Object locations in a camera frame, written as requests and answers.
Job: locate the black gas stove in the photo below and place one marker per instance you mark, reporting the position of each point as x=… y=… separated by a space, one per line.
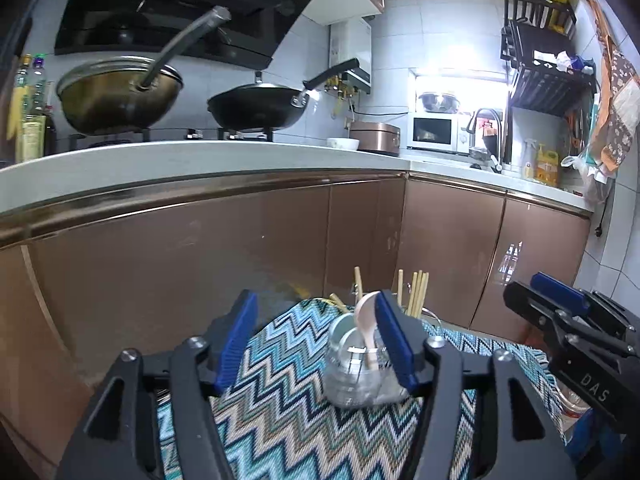
x=80 y=141

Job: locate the black wok pan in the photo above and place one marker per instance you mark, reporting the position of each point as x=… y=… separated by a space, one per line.
x=261 y=106

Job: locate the oil bottles beside stove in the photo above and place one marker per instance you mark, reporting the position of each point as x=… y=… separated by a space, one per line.
x=31 y=129

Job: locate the pink beige ceramic spoon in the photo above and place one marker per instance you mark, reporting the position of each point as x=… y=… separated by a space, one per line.
x=366 y=323

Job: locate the blue gloved right hand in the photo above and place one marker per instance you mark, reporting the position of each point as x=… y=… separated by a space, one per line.
x=592 y=441

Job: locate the yellow oil bottle on counter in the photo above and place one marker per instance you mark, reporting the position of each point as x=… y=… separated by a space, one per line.
x=547 y=167

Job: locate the white microwave oven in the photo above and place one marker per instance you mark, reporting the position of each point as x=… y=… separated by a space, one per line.
x=438 y=132

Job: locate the steel bowls on microwave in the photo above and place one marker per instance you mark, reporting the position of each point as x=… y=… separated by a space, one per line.
x=439 y=103

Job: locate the copper rice cooker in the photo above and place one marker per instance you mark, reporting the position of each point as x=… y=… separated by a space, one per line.
x=376 y=137

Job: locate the bamboo chopstick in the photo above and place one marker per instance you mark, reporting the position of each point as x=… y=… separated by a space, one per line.
x=412 y=292
x=358 y=283
x=415 y=309
x=423 y=292
x=400 y=286
x=336 y=300

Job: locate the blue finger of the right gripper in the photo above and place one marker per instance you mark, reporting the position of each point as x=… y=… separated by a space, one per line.
x=570 y=299

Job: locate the white water heater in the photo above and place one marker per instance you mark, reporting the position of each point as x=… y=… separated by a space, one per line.
x=353 y=39

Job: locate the patterned hanging apron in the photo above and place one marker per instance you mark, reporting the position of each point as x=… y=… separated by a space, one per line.
x=618 y=116

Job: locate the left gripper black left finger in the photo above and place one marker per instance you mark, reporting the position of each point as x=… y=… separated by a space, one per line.
x=118 y=436

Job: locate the black wall dish rack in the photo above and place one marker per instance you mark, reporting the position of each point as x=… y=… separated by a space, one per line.
x=546 y=73

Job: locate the wire utensil basket plastic liner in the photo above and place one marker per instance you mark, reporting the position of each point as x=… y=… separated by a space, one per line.
x=353 y=377

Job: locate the black range hood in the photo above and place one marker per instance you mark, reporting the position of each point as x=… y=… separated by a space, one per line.
x=254 y=32

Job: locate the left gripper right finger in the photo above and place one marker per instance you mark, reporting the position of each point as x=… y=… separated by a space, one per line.
x=514 y=436

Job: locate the white bowl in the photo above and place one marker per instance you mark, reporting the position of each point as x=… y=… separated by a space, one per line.
x=344 y=144

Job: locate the zigzag woven placemat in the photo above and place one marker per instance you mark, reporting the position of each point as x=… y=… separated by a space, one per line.
x=275 y=421

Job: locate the bronze wok with glass lid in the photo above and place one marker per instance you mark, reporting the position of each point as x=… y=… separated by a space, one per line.
x=130 y=92

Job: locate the copper lower cabinets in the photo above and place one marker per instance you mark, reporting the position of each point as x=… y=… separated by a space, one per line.
x=87 y=273

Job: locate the chrome kitchen faucet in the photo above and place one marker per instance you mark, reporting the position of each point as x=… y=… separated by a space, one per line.
x=485 y=136

